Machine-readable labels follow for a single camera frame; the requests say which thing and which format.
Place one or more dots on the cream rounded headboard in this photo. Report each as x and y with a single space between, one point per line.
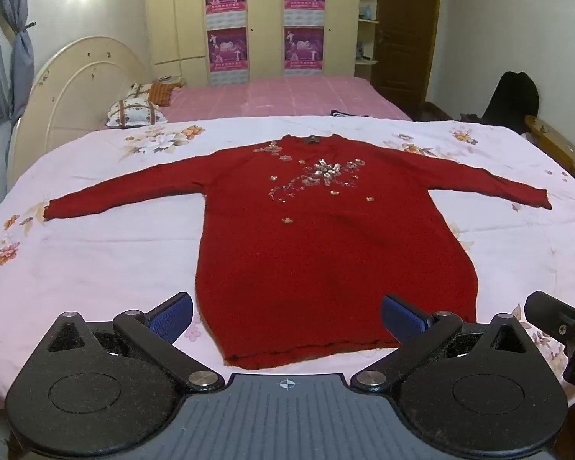
67 86

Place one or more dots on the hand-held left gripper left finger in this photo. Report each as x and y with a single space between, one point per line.
172 320

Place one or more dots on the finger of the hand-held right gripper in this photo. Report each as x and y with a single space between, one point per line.
551 310

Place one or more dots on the wooden bed frame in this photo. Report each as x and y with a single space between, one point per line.
556 141

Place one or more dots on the dark cloth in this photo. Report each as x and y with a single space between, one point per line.
350 114

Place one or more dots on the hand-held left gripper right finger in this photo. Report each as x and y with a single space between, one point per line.
405 320

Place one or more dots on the pink checked bed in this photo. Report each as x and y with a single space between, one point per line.
292 98

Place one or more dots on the red sequined sweater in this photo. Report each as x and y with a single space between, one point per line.
326 249

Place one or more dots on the black bag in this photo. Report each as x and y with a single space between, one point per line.
512 100

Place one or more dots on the white patterned pillow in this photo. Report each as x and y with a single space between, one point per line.
134 114

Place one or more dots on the white floral blanket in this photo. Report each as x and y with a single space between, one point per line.
100 258

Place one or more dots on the cream corner shelf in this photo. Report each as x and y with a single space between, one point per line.
368 19

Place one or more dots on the orange striped pillow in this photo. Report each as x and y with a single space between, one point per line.
162 93

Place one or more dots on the brown wooden door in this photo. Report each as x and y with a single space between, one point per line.
407 38

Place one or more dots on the cream wardrobe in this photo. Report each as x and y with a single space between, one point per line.
263 19

